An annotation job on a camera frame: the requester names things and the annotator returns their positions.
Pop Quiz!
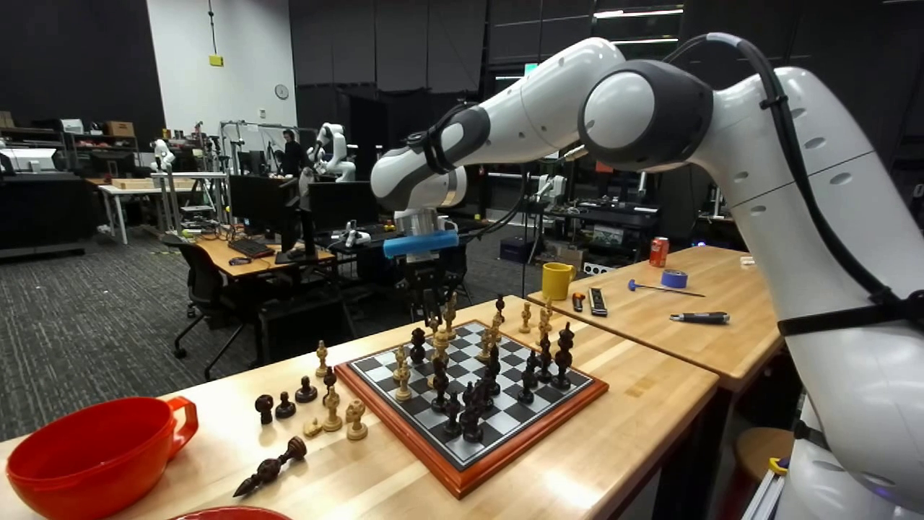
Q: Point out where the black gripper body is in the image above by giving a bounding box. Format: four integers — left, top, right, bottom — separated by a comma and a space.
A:
398, 252, 450, 299

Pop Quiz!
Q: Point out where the wooden framed chessboard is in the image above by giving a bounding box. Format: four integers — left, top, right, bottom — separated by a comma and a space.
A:
333, 318, 613, 500

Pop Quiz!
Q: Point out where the black computer monitor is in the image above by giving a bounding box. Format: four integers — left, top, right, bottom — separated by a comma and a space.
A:
305, 180, 381, 239
229, 171, 300, 253

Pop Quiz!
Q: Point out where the yellow cup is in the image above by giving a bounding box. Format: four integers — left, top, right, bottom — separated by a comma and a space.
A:
539, 260, 578, 305

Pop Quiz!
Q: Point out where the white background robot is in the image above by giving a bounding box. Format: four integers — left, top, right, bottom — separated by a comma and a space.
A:
308, 117, 359, 184

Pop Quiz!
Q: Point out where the person in dark clothes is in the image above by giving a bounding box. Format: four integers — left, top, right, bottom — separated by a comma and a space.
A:
277, 126, 308, 184

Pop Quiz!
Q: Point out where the black electronics bench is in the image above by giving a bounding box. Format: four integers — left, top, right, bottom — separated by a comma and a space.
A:
565, 197, 675, 268

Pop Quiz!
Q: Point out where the wooden office desk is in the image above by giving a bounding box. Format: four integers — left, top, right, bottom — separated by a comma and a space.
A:
190, 230, 342, 282

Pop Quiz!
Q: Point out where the black office chair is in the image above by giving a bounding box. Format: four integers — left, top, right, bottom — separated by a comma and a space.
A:
155, 233, 258, 383

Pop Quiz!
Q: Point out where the red can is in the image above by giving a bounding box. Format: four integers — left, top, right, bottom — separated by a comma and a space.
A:
648, 233, 672, 272

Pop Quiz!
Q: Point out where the black hand tool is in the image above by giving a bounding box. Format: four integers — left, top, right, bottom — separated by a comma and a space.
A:
669, 308, 733, 325

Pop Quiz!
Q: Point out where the red plastic plate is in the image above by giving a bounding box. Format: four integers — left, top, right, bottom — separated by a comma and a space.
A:
173, 503, 294, 520

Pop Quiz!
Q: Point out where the small white robot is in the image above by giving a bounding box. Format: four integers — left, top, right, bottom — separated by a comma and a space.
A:
150, 136, 180, 174

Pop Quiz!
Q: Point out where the ceiling light bar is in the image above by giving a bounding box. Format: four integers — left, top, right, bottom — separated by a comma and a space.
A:
590, 6, 687, 22

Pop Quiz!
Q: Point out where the large red plastic mug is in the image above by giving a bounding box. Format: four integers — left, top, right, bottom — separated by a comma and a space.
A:
2, 393, 202, 520

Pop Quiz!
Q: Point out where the black couch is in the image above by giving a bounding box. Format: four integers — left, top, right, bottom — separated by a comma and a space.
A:
0, 171, 103, 253

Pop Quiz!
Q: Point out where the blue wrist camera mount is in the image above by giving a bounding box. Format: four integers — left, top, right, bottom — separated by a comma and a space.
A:
381, 227, 464, 262

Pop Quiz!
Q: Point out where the blue handled tool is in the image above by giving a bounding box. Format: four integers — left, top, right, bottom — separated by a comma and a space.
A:
627, 278, 707, 299

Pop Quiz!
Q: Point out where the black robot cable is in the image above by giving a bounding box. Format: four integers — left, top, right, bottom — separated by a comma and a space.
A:
662, 28, 924, 340

